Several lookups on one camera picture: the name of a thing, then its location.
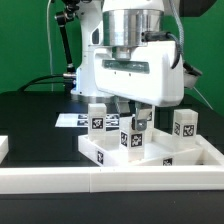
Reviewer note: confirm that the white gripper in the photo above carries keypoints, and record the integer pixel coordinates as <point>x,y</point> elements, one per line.
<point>158,85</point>

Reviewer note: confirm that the white square table top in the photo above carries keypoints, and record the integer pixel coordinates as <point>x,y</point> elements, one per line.
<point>160,149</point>

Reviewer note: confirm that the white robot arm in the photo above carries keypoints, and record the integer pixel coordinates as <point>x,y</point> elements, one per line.
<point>124,25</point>

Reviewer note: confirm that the white base marker plate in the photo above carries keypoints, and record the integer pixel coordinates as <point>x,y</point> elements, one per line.
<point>81,120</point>

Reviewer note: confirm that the white u-shaped obstacle fence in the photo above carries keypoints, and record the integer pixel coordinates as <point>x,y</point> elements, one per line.
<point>209,176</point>

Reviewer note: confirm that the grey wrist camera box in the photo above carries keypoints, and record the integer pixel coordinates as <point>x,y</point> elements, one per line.
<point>191,75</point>

